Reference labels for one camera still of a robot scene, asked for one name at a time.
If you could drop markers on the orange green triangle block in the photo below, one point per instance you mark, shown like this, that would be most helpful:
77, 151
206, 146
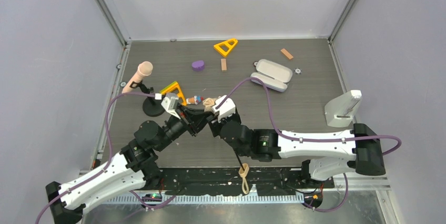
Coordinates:
175, 88

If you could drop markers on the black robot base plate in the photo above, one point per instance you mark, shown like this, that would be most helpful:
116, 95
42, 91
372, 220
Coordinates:
268, 181

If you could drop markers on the small wooden block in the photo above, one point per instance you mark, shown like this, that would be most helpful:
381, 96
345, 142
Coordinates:
223, 65
286, 54

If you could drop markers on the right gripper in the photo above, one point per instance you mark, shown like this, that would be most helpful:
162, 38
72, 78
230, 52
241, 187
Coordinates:
216, 119

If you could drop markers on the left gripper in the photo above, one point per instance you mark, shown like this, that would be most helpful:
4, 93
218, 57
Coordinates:
188, 115

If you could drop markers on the purple heart-shaped box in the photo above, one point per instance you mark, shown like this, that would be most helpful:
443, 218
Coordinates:
198, 65

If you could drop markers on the pink toy microphone on stand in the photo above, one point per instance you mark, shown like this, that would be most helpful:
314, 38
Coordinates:
151, 106

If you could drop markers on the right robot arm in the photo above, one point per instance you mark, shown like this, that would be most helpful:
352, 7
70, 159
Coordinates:
327, 154

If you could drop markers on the white glasses case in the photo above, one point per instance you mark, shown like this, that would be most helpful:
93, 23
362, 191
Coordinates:
273, 75

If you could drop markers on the white stand holder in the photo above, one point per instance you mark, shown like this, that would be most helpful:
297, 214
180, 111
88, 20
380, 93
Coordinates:
340, 111

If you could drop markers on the yellow triangle frame block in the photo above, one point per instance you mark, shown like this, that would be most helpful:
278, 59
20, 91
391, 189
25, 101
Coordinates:
224, 48

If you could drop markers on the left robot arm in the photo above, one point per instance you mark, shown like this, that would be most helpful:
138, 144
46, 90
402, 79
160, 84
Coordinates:
134, 167

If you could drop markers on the beige folding umbrella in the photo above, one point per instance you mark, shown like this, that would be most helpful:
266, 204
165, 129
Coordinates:
244, 168

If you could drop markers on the small ice cream toy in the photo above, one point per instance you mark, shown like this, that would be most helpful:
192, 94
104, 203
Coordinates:
194, 100

